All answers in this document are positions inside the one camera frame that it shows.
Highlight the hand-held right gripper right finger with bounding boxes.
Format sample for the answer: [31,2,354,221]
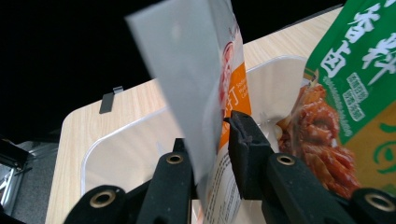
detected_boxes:
[223,110,357,224]

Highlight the white and orange packet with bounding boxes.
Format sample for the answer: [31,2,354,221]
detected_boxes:
[124,0,254,224]

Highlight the clear plastic container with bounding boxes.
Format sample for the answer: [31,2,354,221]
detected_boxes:
[79,54,310,224]

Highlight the black table clip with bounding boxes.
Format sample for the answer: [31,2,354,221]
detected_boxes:
[98,86,124,115]

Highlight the green packet of red spices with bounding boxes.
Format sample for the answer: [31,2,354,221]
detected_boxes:
[275,0,396,201]

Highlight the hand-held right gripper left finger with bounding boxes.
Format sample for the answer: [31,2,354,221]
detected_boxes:
[135,137,194,224]

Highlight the metal floor rail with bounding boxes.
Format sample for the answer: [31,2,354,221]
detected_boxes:
[0,160,26,217]

